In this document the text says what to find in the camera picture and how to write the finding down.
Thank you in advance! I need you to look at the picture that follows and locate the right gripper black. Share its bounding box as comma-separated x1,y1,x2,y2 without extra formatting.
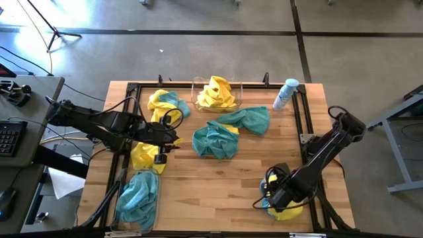
266,162,300,208

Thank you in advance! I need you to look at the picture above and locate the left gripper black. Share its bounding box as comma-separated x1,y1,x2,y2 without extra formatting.
137,114,182,165

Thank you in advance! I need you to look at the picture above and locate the clear plastic basket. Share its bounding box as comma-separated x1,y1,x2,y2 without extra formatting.
190,76,245,113
110,167,161,233

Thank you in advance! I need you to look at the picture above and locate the light blue Febreze spray bottle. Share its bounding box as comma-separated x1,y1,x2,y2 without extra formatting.
272,78,300,112

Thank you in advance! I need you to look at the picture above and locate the black desk support beam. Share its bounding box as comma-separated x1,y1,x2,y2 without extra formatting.
32,145,89,180

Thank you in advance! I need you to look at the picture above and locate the white paper sheet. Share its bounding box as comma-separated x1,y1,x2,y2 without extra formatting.
48,154,87,200

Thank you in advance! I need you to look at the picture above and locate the grey side desk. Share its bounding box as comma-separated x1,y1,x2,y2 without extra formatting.
0,75,65,234

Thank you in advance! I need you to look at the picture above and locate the black tripod stand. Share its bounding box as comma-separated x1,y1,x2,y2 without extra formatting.
26,0,83,51

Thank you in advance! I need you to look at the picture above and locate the black computer keyboard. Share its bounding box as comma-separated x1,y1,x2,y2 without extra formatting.
0,120,28,158

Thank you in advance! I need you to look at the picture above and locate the black desk clamp device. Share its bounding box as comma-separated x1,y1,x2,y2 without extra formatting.
0,79,32,107

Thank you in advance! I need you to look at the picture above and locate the black computer mouse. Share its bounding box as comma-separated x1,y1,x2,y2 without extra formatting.
0,187,18,222

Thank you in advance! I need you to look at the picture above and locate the black flat device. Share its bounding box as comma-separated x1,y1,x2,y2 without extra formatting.
0,62,17,79

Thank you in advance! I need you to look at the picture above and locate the silver metal bracket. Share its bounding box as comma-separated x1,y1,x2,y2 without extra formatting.
104,231,143,238
289,232,327,238

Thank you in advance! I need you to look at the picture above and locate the black aluminium table frame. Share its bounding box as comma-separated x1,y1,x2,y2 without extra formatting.
79,81,356,238

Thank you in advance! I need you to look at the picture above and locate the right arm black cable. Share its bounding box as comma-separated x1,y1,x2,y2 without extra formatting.
252,105,348,212

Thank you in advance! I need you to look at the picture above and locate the black floor cable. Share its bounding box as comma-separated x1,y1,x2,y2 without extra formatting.
0,55,35,76
0,45,106,102

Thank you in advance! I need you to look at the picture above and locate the grey metal table frame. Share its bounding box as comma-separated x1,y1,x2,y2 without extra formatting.
364,84,423,194

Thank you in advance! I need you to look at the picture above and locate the yellow floor cable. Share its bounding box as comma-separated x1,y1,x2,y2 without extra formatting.
16,0,54,76

